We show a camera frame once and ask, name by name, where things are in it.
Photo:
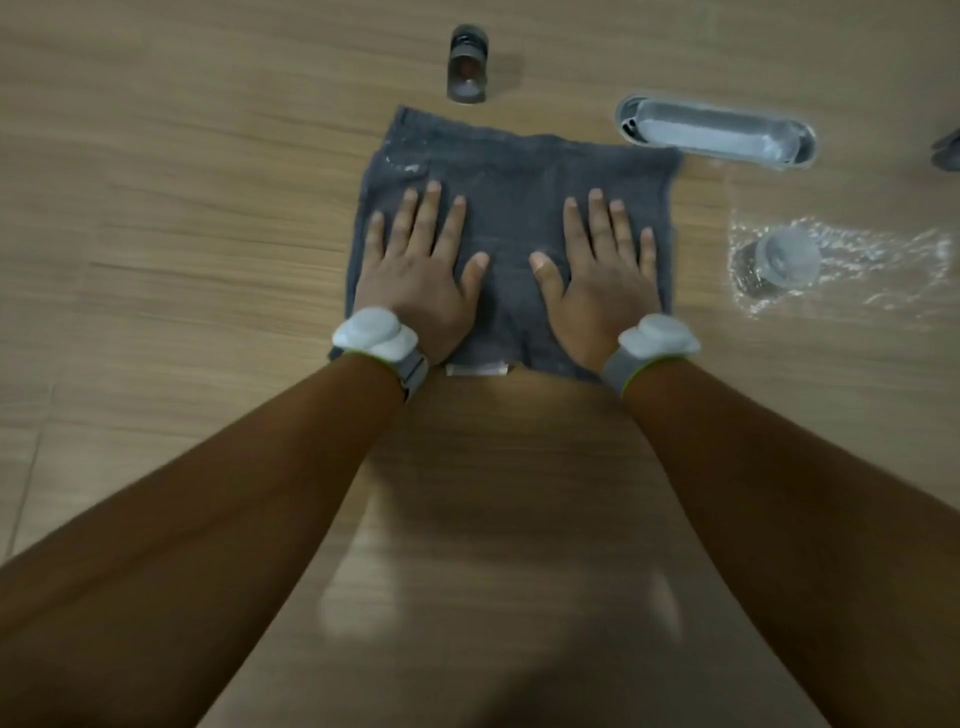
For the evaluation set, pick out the spilled white powder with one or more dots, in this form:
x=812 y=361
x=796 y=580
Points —
x=885 y=255

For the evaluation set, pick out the grey cloth towel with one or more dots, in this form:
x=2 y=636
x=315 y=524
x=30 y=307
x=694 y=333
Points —
x=510 y=180

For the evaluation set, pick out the metal partition clamp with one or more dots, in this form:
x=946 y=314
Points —
x=466 y=71
x=949 y=150

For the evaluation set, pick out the person's right forearm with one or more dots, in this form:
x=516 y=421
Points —
x=787 y=510

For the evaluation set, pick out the person's left forearm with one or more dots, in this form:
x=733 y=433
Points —
x=187 y=540

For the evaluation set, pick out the person's right hand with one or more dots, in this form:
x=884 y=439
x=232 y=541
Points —
x=600 y=300

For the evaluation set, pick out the white wrist tracker grey band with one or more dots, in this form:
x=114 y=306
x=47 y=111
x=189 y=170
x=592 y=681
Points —
x=371 y=330
x=660 y=337

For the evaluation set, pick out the person's left hand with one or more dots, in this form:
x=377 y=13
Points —
x=412 y=289

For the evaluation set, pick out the clear plastic shaker jar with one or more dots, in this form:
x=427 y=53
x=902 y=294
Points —
x=780 y=262

